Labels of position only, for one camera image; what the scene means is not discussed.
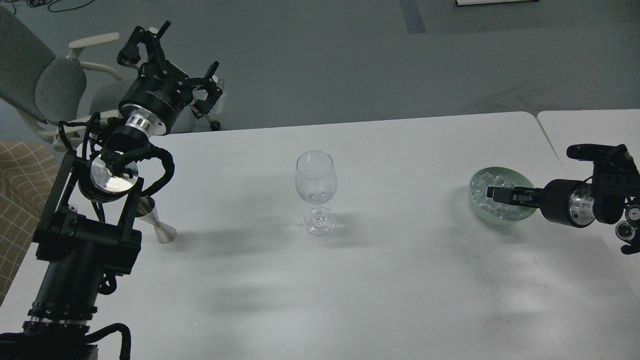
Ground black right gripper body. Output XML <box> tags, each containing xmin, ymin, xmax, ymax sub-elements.
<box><xmin>535</xmin><ymin>178</ymin><xmax>595</xmax><ymax>228</ymax></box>

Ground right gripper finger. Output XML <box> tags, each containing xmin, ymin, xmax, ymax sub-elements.
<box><xmin>486</xmin><ymin>186</ymin><xmax>543</xmax><ymax>208</ymax></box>

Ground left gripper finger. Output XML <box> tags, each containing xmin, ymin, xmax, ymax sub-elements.
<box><xmin>116</xmin><ymin>20</ymin><xmax>171</xmax><ymax>78</ymax></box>
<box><xmin>182</xmin><ymin>61</ymin><xmax>223</xmax><ymax>119</ymax></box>

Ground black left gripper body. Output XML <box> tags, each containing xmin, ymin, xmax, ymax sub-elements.
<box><xmin>118</xmin><ymin>67</ymin><xmax>194</xmax><ymax>136</ymax></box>

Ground clear ice cubes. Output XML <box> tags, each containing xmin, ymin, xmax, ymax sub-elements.
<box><xmin>471</xmin><ymin>171</ymin><xmax>530</xmax><ymax>220</ymax></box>

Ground steel double jigger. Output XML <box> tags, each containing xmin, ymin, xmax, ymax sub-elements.
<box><xmin>135</xmin><ymin>196</ymin><xmax>178</xmax><ymax>245</ymax></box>

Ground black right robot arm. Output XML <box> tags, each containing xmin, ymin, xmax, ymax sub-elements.
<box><xmin>486</xmin><ymin>143</ymin><xmax>640</xmax><ymax>255</ymax></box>

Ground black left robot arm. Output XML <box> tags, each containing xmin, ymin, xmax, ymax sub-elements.
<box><xmin>1</xmin><ymin>21</ymin><xmax>223</xmax><ymax>360</ymax></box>

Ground clear wine glass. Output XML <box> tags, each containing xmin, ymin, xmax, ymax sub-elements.
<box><xmin>295</xmin><ymin>150</ymin><xmax>338</xmax><ymax>236</ymax></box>

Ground green bowl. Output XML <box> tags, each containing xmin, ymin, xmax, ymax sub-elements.
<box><xmin>468</xmin><ymin>166</ymin><xmax>540</xmax><ymax>226</ymax></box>

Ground beige checkered cushion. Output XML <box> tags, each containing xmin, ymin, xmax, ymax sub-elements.
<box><xmin>0</xmin><ymin>140</ymin><xmax>60</xmax><ymax>303</ymax></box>

